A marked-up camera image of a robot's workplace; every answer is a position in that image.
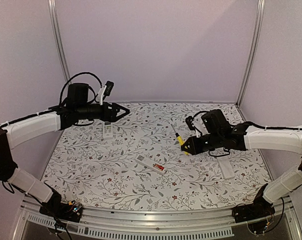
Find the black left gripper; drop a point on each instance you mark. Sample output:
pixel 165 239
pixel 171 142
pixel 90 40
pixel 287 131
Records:
pixel 112 116

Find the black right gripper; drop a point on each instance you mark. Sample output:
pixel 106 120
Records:
pixel 194 148

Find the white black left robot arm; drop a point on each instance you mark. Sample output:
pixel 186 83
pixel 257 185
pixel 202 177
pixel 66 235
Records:
pixel 81 102

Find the yellow handled screwdriver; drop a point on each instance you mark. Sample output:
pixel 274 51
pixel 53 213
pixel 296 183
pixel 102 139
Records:
pixel 178 137

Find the white remote control with batteries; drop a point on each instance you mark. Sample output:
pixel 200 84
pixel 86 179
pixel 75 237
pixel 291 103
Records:
pixel 148 163

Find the right aluminium frame post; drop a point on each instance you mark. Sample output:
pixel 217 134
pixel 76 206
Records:
pixel 252 52

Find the floral patterned table mat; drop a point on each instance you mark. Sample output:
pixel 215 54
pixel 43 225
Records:
pixel 104 173

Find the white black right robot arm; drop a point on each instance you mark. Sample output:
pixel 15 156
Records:
pixel 251 136

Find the white air conditioner remote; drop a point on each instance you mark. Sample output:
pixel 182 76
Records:
pixel 107 130

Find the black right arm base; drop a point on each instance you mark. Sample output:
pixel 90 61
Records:
pixel 257 209

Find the red black battery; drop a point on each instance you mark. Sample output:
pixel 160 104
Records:
pixel 159 167

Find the left aluminium frame post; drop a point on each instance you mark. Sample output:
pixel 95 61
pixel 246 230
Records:
pixel 59 45

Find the aluminium frame post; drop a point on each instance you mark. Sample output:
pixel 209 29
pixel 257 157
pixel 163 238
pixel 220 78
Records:
pixel 59 45
pixel 252 52

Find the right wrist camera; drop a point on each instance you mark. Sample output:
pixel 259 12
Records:
pixel 192 125

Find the aluminium front rail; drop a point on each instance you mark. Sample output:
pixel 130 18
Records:
pixel 114 224

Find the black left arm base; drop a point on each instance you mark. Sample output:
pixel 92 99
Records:
pixel 70 211

